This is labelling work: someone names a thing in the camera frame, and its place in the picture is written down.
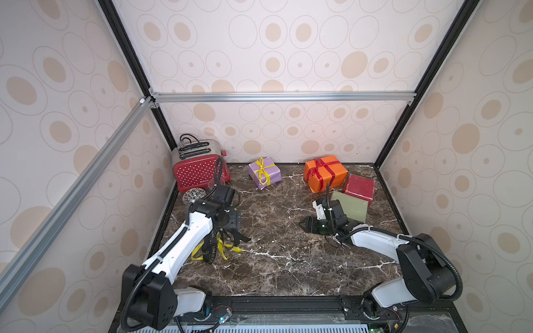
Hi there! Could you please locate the red ribbon on orange box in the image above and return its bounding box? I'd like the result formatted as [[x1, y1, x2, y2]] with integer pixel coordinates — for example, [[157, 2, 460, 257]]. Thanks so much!
[[307, 157, 343, 191]]

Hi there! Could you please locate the red polka dot toaster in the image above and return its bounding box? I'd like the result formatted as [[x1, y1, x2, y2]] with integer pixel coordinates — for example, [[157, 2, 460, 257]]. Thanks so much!
[[172, 133, 230, 193]]

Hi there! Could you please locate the patterned ceramic bowl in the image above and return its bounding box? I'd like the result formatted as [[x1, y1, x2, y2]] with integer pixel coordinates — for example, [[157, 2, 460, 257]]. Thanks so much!
[[182, 187, 206, 205]]

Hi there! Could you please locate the diagonal aluminium bar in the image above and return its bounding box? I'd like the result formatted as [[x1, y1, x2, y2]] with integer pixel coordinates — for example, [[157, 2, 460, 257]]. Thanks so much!
[[1, 97, 154, 312]]

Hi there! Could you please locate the horizontal aluminium bar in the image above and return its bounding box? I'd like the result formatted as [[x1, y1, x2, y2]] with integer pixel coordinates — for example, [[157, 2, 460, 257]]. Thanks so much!
[[153, 91, 416, 104]]

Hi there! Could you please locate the orange gift box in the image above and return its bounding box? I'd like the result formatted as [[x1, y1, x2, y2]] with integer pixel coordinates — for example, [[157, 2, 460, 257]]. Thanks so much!
[[303, 155, 349, 194]]

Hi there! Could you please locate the yellow ribbon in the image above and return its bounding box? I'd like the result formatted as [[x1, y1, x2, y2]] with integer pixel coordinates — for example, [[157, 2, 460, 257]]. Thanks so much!
[[190, 233, 242, 264], [254, 158, 276, 185]]

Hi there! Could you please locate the green gift box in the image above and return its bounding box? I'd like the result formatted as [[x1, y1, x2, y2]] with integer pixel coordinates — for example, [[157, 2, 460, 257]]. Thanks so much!
[[331, 191, 369, 223]]

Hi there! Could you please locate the dark red gift box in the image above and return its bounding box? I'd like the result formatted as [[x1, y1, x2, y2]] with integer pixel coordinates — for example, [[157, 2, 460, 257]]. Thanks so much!
[[343, 173, 376, 205]]

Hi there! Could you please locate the purple gift box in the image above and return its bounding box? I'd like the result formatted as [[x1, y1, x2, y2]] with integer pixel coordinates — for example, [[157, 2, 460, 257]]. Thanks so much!
[[248, 158, 283, 190]]

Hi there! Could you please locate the black frame post right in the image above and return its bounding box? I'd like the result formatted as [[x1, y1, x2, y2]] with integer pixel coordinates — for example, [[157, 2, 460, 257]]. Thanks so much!
[[373, 0, 481, 171]]

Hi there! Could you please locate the black ribbon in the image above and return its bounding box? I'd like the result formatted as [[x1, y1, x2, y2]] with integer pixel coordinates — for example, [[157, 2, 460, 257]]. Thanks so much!
[[203, 230, 251, 264]]

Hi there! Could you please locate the black frame post left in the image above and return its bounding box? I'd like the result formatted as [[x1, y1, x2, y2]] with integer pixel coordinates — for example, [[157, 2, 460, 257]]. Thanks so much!
[[97, 0, 177, 151]]

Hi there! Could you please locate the clear plastic cup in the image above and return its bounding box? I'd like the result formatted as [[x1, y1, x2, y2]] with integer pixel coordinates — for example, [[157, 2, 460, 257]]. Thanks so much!
[[206, 178, 226, 196]]

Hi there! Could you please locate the black frame post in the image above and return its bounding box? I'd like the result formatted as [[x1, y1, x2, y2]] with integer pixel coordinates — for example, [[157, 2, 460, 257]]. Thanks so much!
[[97, 0, 177, 151], [373, 0, 481, 171]]

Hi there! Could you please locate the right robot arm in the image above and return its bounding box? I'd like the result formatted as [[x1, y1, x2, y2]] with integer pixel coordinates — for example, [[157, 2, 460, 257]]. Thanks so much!
[[299, 194, 464, 319]]

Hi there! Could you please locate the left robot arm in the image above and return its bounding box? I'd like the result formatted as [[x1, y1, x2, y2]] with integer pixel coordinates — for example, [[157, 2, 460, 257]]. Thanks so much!
[[119, 156, 250, 332]]

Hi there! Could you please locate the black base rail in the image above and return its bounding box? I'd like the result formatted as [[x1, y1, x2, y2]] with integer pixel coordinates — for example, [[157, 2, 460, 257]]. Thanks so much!
[[109, 294, 468, 333]]

